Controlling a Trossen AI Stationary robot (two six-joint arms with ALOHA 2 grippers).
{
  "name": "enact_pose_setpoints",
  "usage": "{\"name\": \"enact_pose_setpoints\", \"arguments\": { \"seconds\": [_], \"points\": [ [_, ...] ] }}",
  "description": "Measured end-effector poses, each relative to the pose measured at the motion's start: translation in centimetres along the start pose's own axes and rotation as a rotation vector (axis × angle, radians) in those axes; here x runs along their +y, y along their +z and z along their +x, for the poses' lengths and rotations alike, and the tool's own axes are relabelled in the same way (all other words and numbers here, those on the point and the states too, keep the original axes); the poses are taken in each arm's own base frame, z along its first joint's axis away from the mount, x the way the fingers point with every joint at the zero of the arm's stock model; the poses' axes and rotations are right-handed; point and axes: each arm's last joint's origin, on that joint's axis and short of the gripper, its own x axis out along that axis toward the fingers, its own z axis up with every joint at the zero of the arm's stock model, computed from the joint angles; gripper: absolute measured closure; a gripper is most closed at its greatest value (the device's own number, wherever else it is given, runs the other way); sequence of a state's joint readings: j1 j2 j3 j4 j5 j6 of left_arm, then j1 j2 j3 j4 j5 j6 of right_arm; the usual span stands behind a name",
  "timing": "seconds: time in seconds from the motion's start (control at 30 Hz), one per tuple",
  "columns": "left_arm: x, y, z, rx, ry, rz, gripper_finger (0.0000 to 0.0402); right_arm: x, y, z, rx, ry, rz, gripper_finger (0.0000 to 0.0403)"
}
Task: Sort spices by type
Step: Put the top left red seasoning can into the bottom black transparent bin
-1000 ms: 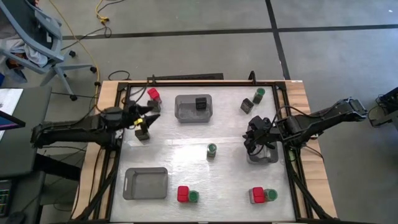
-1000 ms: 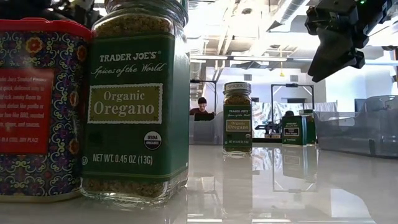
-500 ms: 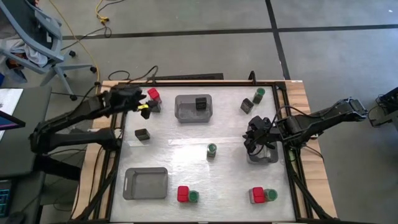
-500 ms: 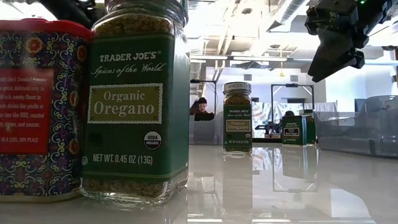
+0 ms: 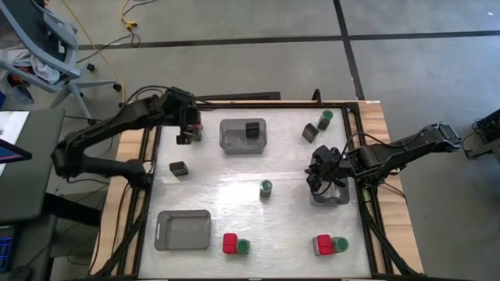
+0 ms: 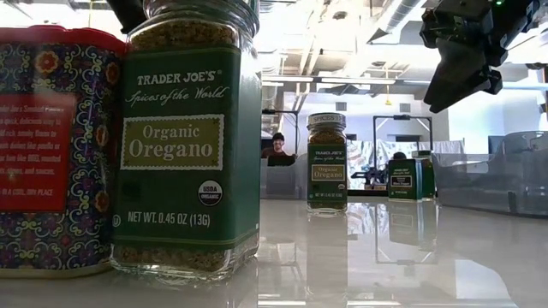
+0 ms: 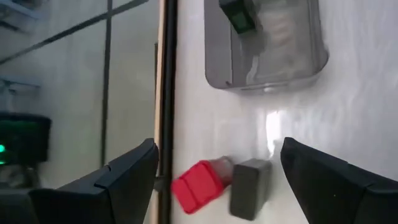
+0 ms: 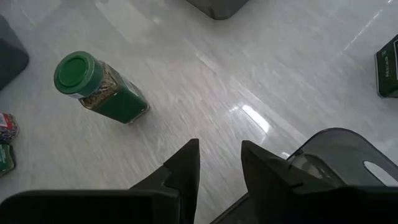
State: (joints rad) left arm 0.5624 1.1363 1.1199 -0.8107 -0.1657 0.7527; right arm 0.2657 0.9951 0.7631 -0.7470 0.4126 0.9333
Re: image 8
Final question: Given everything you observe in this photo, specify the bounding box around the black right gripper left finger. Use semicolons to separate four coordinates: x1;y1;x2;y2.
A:
129;138;201;224

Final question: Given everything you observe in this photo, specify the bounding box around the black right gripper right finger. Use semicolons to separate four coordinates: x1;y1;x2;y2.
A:
241;139;304;224

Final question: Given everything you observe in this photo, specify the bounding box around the black pepper green tin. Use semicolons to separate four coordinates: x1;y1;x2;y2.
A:
374;34;398;99

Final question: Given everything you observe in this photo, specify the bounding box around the red paprika spice tin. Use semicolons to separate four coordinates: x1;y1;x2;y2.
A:
0;112;21;144

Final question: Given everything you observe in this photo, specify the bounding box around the grey translucent plastic bin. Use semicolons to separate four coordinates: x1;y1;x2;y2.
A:
0;14;30;91
185;0;250;21
210;127;398;224

